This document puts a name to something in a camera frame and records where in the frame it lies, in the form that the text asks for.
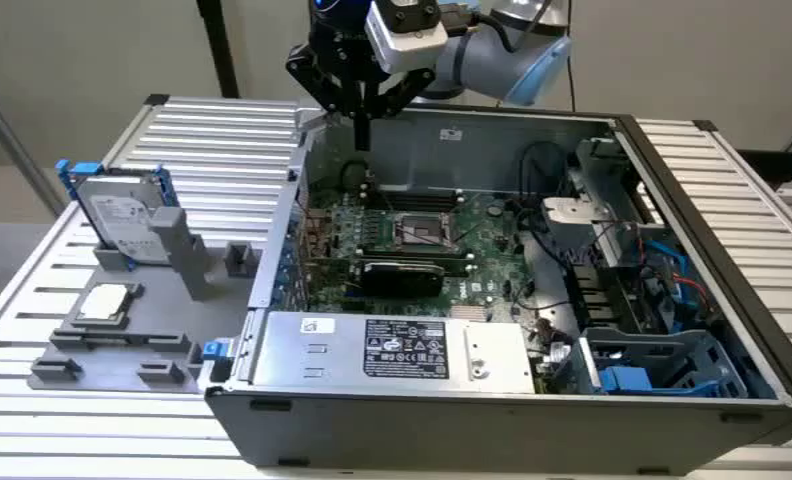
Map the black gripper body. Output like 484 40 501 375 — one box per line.
306 0 388 94

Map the hard disk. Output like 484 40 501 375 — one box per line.
55 158 181 267

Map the blue disk carrier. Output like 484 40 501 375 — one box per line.
597 366 655 396

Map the grey disk bay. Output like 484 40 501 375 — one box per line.
573 327 752 400

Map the black pole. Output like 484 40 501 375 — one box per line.
193 0 242 99

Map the black RAM slot bank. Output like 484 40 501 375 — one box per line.
353 247 476 277
366 187 468 212

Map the CPU socket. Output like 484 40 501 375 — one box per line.
393 211 456 250

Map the green motherboard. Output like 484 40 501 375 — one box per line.
297 185 561 329

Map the black graphics card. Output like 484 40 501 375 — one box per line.
357 259 448 302

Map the metal drive cage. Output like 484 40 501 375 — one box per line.
540 134 679 271

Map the grey parts rack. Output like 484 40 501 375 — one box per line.
27 207 265 392

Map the silver power supply unit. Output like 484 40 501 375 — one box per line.
246 311 538 397

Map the silver CPU chip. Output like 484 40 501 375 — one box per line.
77 283 138 320

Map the black panel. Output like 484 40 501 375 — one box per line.
733 148 792 190

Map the black open PC case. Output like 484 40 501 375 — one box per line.
198 97 792 477

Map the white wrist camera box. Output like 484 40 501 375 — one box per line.
364 0 450 75

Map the short black looped wire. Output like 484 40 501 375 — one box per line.
338 159 372 197

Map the black camera cable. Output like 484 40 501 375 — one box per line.
445 0 552 54

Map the thin black hanging cable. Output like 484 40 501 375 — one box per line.
564 47 579 114

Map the grey metal frame leg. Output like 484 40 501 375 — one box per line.
0 67 65 217

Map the black plastic bracket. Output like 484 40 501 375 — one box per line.
564 258 644 332

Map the blue wire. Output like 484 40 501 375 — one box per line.
640 238 696 332

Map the red wire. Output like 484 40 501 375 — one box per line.
673 276 716 315

